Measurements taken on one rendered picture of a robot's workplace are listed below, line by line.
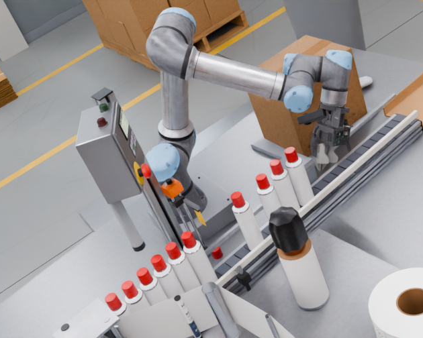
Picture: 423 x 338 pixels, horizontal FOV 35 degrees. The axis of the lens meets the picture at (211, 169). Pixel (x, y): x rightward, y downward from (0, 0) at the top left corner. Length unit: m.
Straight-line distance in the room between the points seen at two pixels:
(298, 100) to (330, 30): 2.37
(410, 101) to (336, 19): 1.76
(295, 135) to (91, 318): 0.99
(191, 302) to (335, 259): 0.43
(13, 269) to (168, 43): 2.45
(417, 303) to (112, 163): 0.78
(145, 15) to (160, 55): 3.20
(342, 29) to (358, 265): 2.55
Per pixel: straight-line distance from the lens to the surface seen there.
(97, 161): 1.65
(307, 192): 2.06
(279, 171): 1.96
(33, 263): 4.03
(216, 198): 2.24
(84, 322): 1.67
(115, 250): 2.35
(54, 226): 4.21
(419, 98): 2.51
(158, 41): 1.90
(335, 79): 1.99
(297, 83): 1.88
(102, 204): 2.60
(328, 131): 2.01
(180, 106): 2.12
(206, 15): 5.33
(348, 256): 1.91
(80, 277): 2.33
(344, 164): 2.21
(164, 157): 2.12
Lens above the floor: 2.21
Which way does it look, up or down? 34 degrees down
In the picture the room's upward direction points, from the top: 23 degrees counter-clockwise
